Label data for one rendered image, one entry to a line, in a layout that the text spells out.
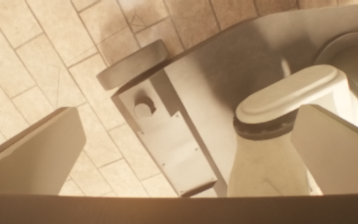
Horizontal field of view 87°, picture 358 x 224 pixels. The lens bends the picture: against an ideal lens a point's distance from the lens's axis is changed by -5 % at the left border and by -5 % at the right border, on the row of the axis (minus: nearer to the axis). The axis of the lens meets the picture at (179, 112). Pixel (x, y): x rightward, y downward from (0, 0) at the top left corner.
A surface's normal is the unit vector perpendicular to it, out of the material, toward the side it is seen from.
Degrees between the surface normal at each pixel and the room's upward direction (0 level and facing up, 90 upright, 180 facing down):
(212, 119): 0
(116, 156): 0
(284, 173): 90
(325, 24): 0
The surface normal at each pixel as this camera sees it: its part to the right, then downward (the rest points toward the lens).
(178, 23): 0.03, 0.37
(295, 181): -0.47, -0.82
